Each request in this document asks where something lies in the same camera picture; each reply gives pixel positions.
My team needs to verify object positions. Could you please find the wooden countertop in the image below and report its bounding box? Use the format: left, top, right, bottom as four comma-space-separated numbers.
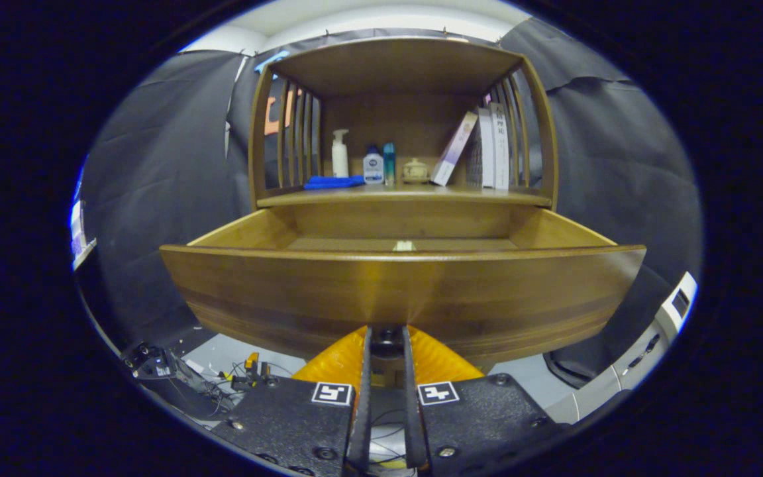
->
257, 184, 552, 207

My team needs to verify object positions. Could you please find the wooden cabinet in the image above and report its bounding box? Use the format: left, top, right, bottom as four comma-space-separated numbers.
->
248, 36, 560, 213

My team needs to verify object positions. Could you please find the purple and white book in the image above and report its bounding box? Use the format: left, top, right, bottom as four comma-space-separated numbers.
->
431, 111, 479, 187

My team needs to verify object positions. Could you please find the white pump bottle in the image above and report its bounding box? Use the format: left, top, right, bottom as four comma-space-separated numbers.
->
331, 129, 350, 178

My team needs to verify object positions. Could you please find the white spine book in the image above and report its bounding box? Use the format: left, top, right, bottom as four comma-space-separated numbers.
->
487, 102, 510, 191

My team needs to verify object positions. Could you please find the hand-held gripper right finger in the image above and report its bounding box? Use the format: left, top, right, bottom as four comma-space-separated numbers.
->
401, 325, 568, 474

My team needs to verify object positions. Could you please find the wooden drawer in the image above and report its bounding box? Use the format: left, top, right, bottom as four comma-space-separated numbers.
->
160, 202, 647, 365

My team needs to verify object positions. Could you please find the white panel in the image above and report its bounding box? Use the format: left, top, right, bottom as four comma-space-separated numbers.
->
70, 199, 97, 271

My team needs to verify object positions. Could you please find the yellow and black connector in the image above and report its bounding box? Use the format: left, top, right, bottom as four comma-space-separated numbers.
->
230, 352, 280, 392

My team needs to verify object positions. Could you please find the white bottle with blue cap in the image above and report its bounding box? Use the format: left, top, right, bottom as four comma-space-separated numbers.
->
363, 145, 385, 186

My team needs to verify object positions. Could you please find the patterned cover book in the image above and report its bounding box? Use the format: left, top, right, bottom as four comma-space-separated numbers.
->
466, 108, 495, 188

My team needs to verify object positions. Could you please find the blue folded cloth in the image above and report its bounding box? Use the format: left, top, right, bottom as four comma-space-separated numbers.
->
303, 175, 366, 191

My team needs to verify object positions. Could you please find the beige lidded tea cup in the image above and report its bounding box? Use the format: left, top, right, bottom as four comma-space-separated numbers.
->
402, 158, 431, 184

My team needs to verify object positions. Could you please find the black metal stand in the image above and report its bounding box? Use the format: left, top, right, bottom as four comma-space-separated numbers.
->
123, 341, 227, 421

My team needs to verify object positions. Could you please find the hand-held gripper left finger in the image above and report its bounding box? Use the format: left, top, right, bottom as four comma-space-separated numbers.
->
213, 325, 374, 477

